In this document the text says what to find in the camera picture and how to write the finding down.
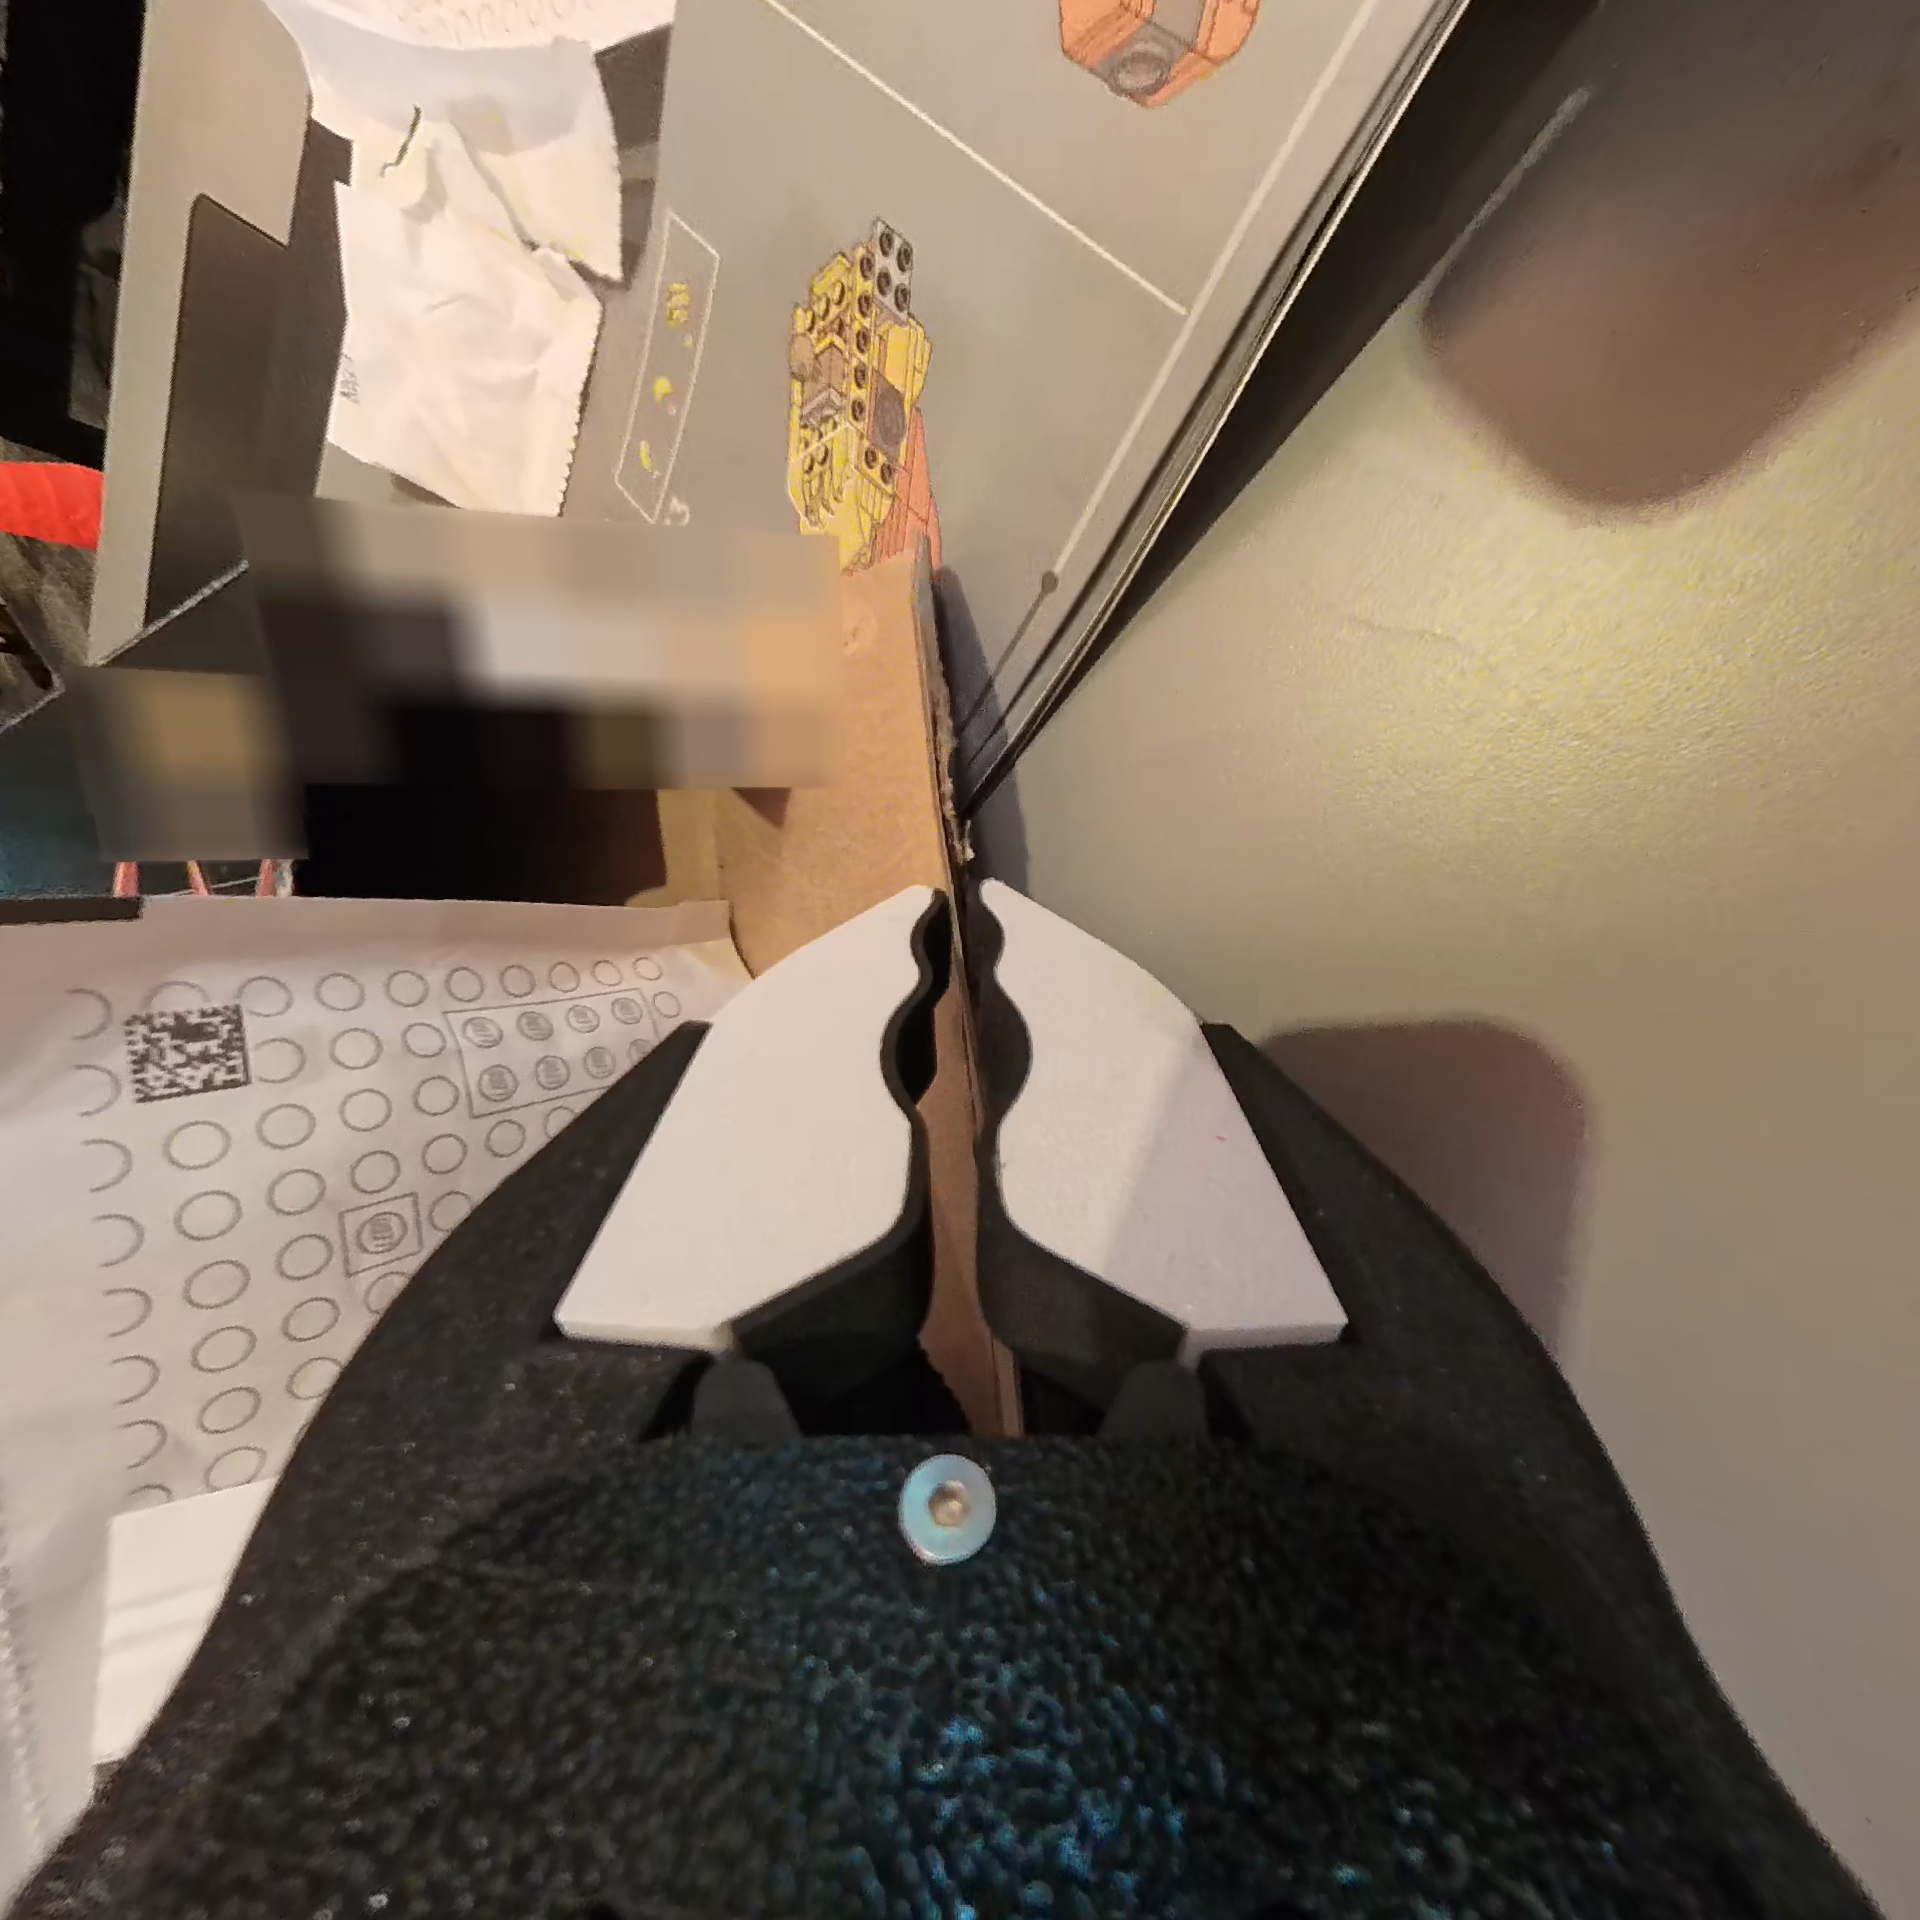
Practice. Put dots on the brown cardboard piece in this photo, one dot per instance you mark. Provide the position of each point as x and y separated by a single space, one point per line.
842 841

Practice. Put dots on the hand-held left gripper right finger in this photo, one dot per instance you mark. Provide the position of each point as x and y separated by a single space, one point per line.
1155 1183

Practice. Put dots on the white circle-print paper bag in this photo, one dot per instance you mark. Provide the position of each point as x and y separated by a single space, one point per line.
225 1200

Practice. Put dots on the torn white paper bag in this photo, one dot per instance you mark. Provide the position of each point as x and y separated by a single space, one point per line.
464 328

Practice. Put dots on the grey brick instruction booklet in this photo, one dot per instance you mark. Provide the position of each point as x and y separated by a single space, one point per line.
976 300

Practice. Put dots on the grey desk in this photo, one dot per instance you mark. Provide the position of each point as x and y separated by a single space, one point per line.
1501 898

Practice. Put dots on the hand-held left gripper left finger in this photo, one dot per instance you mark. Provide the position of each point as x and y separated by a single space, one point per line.
750 1169

